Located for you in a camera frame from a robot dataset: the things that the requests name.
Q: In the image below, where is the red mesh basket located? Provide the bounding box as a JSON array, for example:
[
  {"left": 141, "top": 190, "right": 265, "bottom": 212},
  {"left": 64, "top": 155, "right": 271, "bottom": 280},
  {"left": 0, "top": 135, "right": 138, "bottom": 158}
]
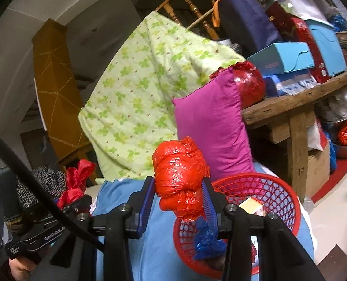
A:
[{"left": 173, "top": 172, "right": 302, "bottom": 280}]

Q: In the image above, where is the blue plastic bag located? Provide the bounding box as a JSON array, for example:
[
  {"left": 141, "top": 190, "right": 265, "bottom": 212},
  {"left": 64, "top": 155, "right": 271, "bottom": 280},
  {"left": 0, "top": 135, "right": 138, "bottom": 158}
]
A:
[{"left": 192, "top": 217, "right": 227, "bottom": 260}]

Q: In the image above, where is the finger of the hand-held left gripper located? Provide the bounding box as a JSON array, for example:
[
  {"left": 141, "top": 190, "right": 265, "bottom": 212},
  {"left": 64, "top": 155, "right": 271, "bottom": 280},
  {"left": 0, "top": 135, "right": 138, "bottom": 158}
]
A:
[{"left": 63, "top": 195, "right": 93, "bottom": 215}]

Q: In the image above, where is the clear plastic bottle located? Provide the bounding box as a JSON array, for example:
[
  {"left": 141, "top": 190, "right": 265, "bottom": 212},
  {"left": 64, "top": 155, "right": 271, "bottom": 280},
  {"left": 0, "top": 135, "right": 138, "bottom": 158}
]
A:
[{"left": 302, "top": 196, "right": 315, "bottom": 213}]

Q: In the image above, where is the knotted red plastic bag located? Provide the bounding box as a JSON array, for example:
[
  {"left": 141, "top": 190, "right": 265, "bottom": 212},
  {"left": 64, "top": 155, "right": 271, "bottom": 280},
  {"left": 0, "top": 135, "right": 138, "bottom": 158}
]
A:
[{"left": 152, "top": 136, "right": 211, "bottom": 222}]

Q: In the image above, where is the wooden stair railing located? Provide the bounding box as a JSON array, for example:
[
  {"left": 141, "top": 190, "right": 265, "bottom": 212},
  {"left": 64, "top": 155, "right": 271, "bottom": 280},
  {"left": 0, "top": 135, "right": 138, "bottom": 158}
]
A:
[{"left": 155, "top": 0, "right": 225, "bottom": 41}]

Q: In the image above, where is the yellow wooden cabinet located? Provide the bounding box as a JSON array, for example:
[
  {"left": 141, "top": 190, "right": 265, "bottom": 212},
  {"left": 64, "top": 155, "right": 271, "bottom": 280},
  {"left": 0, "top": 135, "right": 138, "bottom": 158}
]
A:
[{"left": 31, "top": 18, "right": 93, "bottom": 166}]

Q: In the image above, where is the flat light blue box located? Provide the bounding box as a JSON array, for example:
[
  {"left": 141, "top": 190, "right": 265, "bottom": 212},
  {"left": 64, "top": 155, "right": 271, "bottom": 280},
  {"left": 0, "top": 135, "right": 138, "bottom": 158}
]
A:
[{"left": 246, "top": 42, "right": 315, "bottom": 76}]

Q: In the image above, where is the cardboard box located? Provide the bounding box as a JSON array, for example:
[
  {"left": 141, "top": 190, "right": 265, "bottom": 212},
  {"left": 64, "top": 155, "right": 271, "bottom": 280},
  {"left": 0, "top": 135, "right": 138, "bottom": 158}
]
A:
[{"left": 305, "top": 140, "right": 331, "bottom": 194}]

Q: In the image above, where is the magenta pillow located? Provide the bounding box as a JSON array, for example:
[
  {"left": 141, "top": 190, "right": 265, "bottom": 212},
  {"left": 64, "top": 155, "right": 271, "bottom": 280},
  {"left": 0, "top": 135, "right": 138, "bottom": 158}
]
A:
[{"left": 172, "top": 67, "right": 254, "bottom": 182}]

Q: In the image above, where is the blue and white box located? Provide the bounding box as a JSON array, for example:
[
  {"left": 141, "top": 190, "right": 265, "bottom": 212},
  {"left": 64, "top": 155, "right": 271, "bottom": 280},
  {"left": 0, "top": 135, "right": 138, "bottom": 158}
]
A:
[{"left": 263, "top": 70, "right": 319, "bottom": 97}]

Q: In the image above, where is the red box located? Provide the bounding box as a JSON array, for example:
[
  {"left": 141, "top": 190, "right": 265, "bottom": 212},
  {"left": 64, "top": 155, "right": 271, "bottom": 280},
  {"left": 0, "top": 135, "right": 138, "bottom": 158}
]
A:
[{"left": 274, "top": 17, "right": 330, "bottom": 84}]

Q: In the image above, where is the glossy red bag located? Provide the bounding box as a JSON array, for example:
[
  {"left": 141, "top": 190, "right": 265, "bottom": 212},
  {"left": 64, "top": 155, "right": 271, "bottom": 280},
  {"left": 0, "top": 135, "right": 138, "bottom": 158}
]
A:
[{"left": 210, "top": 61, "right": 267, "bottom": 109}]

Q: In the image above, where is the black and white speckled garment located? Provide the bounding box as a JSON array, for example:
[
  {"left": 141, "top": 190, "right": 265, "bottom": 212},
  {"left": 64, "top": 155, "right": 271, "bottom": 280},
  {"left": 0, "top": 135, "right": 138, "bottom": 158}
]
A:
[{"left": 15, "top": 166, "right": 68, "bottom": 210}]

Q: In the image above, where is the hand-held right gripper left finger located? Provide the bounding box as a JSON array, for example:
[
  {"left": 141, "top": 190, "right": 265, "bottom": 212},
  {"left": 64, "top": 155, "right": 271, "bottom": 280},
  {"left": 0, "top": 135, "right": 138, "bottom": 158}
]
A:
[{"left": 30, "top": 176, "right": 156, "bottom": 281}]

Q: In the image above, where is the navy blue cushion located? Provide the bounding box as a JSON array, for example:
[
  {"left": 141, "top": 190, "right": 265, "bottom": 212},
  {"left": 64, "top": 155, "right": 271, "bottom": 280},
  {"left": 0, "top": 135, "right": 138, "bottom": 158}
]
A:
[{"left": 217, "top": 0, "right": 283, "bottom": 57}]

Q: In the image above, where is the blue blanket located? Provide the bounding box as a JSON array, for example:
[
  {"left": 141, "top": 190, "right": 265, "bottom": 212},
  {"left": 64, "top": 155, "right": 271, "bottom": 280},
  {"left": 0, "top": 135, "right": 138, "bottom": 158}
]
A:
[{"left": 92, "top": 162, "right": 315, "bottom": 281}]

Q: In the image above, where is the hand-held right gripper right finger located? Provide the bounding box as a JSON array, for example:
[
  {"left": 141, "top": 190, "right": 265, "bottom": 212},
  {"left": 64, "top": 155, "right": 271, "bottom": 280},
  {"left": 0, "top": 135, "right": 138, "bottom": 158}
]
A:
[{"left": 201, "top": 177, "right": 326, "bottom": 281}]

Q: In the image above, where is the wooden table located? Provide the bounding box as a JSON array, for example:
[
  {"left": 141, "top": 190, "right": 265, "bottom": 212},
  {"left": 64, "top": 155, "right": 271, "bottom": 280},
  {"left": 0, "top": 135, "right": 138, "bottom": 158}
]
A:
[{"left": 241, "top": 64, "right": 347, "bottom": 201}]

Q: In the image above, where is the red floor mat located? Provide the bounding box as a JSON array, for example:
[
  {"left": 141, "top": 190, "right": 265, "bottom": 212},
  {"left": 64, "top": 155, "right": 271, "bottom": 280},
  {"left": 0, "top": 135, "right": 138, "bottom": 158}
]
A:
[{"left": 310, "top": 154, "right": 347, "bottom": 204}]

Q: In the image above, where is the person's left hand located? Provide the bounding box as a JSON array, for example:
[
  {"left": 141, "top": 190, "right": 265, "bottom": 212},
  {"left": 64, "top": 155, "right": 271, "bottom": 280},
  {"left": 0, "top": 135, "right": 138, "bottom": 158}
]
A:
[{"left": 9, "top": 256, "right": 39, "bottom": 280}]

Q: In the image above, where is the tall light blue box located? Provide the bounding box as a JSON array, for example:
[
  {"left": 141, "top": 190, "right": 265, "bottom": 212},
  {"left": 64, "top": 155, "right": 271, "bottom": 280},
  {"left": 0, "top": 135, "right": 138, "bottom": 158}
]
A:
[{"left": 303, "top": 18, "right": 347, "bottom": 77}]

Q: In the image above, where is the white plastic bag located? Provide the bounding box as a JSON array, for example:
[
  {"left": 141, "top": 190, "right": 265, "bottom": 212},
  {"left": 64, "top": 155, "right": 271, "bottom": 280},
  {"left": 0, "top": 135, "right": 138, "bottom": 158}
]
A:
[{"left": 321, "top": 83, "right": 347, "bottom": 122}]

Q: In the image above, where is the wicker basket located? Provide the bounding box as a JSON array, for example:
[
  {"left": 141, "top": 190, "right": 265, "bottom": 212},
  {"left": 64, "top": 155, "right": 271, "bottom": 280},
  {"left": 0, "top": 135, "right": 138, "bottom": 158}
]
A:
[{"left": 335, "top": 30, "right": 347, "bottom": 49}]

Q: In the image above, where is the small red plastic bag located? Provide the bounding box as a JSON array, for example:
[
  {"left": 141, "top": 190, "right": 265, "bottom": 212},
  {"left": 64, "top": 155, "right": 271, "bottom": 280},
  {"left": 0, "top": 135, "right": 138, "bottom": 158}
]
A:
[{"left": 337, "top": 118, "right": 347, "bottom": 146}]

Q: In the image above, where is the green floral quilt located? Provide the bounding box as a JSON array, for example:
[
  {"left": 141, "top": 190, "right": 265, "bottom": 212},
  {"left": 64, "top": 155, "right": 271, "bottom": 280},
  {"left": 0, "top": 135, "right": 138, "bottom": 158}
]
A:
[{"left": 78, "top": 11, "right": 247, "bottom": 181}]

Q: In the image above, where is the black cable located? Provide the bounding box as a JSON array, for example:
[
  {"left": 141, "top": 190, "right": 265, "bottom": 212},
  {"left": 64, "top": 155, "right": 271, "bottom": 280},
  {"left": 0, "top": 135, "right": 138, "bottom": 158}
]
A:
[{"left": 0, "top": 127, "right": 105, "bottom": 251}]

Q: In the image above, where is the orange and white carton box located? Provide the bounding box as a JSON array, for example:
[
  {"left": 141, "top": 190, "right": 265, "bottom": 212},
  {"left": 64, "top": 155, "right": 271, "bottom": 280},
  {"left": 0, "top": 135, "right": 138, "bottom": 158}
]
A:
[{"left": 238, "top": 197, "right": 266, "bottom": 216}]

